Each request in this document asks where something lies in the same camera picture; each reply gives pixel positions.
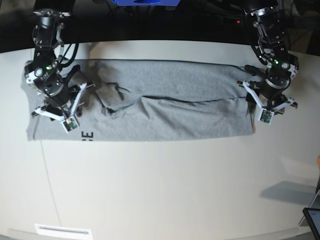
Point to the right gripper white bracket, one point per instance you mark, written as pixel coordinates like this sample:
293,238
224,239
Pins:
65,112

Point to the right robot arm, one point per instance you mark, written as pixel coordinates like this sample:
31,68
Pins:
43,73

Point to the white label strip on table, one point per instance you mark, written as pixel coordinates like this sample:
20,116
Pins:
63,232

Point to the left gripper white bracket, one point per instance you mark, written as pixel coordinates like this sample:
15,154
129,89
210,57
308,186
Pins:
265,113

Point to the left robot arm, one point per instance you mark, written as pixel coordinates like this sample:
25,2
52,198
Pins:
270,49

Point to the grey T-shirt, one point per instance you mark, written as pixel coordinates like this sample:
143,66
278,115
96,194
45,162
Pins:
154,100

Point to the tablet with black frame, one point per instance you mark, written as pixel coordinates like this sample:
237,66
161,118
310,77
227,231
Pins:
312,216

